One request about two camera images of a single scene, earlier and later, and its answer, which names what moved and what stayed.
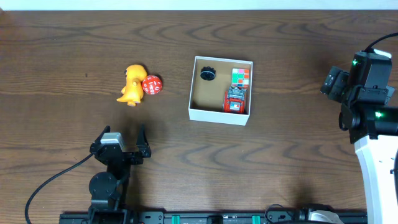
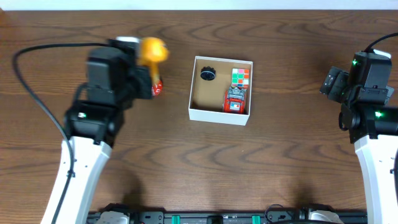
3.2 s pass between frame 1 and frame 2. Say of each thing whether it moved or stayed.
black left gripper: moved
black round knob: stayed
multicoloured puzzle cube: stayed
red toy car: stayed
